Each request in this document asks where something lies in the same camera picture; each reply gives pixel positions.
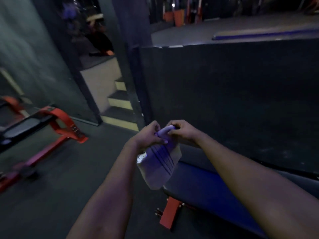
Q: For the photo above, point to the yellow edged stair steps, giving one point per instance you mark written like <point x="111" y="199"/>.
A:
<point x="119" y="104"/>

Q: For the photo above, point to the person's right forearm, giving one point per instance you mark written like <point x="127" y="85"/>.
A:
<point x="254" y="186"/>

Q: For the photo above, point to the white striped cloth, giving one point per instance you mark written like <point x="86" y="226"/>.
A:
<point x="159" y="164"/>

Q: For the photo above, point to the blue edged floor mat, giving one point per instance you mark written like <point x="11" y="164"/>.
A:
<point x="264" y="33"/>

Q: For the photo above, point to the red framed weight bench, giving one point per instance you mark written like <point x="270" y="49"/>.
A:
<point x="35" y="136"/>

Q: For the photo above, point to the person's left hand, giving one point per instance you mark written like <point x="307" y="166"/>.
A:
<point x="144" y="138"/>

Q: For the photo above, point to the person's left thumb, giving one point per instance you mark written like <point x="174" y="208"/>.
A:
<point x="160" y="140"/>

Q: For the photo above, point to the dark raised platform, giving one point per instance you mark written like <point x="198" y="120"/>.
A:
<point x="231" y="102"/>

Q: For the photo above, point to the person's right hand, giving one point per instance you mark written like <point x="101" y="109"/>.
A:
<point x="185" y="134"/>

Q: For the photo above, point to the orange gym equipment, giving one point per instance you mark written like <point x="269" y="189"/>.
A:
<point x="182" y="13"/>

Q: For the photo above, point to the person's left forearm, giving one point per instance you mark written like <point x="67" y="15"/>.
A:
<point x="107" y="196"/>

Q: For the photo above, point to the person's right fingers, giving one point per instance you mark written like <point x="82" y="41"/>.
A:
<point x="173" y="128"/>

